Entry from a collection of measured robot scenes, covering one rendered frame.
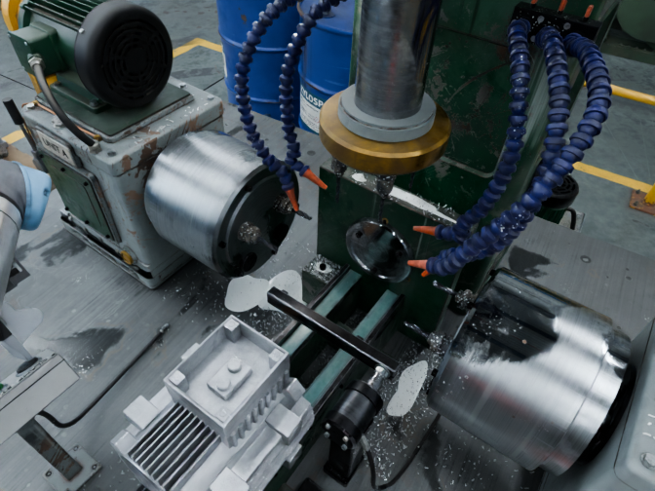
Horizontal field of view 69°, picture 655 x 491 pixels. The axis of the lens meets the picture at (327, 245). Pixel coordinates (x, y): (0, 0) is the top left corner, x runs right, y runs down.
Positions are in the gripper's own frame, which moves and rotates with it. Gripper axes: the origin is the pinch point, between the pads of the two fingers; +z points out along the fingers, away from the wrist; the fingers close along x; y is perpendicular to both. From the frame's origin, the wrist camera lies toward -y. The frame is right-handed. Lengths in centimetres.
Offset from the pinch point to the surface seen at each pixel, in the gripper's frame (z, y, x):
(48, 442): 14.1, -4.6, 4.8
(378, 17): -16, 43, -45
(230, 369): 11.9, 14.0, -24.9
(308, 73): -6, 163, 85
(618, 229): 134, 231, 1
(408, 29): -13, 44, -47
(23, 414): 5.8, -4.3, -3.5
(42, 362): 1.9, 1.3, -3.0
